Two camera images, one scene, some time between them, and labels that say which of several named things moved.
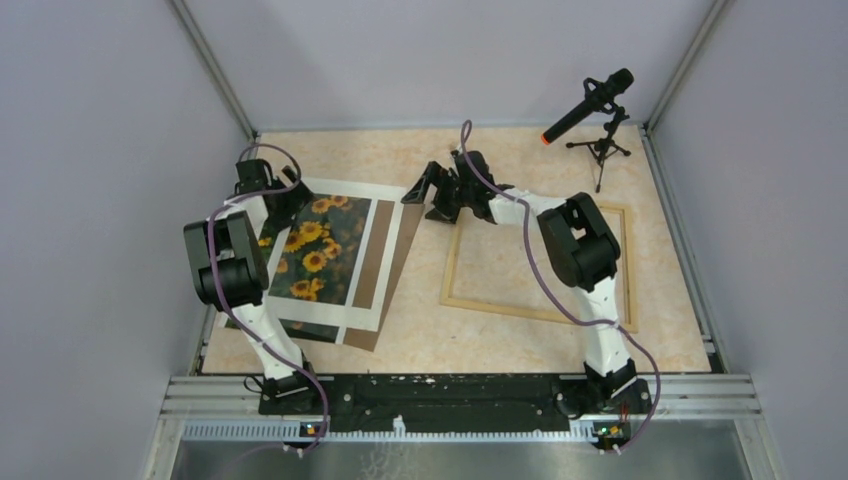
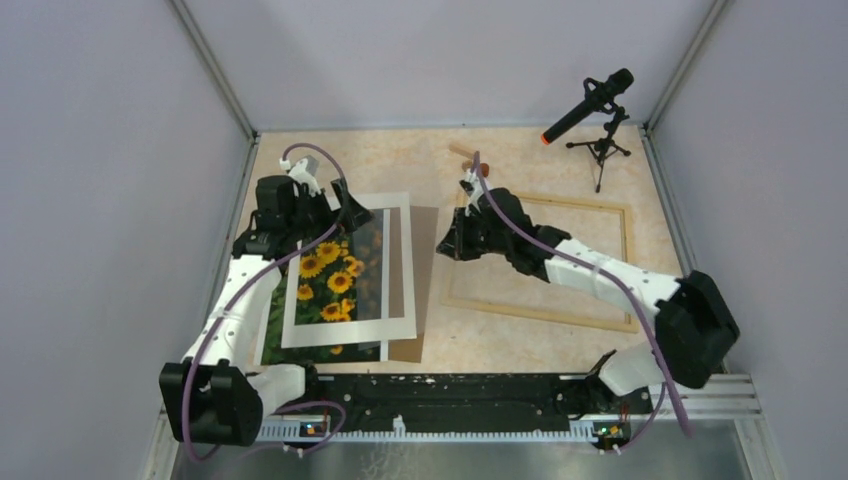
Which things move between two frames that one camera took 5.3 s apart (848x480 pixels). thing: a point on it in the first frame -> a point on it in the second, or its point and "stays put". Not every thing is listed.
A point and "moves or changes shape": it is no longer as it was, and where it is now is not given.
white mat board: (333, 272) -> (363, 330)
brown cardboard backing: (371, 266) -> (423, 229)
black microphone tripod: (605, 146) stays put
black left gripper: (299, 197) -> (348, 218)
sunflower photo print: (318, 260) moves or changes shape
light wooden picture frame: (450, 274) stays put
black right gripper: (419, 193) -> (455, 243)
